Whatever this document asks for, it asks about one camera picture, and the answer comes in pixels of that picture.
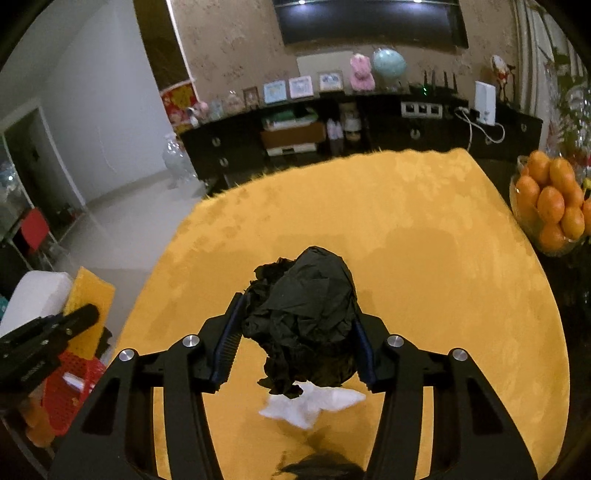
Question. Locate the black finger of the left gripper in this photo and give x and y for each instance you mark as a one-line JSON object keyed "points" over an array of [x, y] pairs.
{"points": [[62, 328]]}

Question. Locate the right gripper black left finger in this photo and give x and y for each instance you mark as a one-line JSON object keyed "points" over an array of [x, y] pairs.
{"points": [[113, 435]]}

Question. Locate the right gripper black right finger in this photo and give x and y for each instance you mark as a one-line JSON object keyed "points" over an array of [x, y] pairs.
{"points": [[442, 400]]}

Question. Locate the white paper towel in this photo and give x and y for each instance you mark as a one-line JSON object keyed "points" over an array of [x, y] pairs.
{"points": [[302, 412]]}

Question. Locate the black plastic bag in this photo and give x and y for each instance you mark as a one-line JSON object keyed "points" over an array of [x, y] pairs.
{"points": [[303, 314]]}

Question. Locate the white cushioned bench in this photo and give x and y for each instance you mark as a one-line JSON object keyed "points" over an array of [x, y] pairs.
{"points": [[38, 294]]}

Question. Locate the red plastic basket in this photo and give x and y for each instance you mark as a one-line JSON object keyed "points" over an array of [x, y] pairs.
{"points": [[67, 388]]}

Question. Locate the red stool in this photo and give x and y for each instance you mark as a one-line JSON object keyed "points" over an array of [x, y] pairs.
{"points": [[34, 229]]}

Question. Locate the yellow tablecloth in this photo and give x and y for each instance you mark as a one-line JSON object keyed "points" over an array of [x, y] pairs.
{"points": [[433, 248]]}

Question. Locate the clear water jug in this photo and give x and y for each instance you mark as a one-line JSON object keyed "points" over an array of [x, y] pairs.
{"points": [[177, 161]]}

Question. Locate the black tv cabinet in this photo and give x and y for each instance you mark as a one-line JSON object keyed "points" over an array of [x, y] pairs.
{"points": [[232, 150]]}

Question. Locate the bowl of oranges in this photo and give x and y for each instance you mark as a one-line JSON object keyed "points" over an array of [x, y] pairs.
{"points": [[551, 203]]}

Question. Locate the white router box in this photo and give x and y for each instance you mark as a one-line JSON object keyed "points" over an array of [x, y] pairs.
{"points": [[485, 103]]}

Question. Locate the pink plush toy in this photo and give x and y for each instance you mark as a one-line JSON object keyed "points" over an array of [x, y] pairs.
{"points": [[361, 78]]}

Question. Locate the light blue globe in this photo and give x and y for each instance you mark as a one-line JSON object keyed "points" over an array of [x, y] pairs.
{"points": [[389, 63]]}

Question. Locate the wall television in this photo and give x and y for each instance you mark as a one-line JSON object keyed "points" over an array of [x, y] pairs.
{"points": [[431, 24]]}

